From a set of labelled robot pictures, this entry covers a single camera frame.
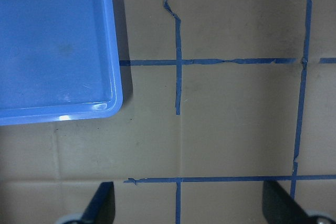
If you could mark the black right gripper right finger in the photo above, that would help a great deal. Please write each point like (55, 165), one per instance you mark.
(279, 208)

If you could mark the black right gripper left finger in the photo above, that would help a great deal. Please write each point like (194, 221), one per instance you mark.
(101, 208)

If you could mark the blue plastic tray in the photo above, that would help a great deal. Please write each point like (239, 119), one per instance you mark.
(59, 61)

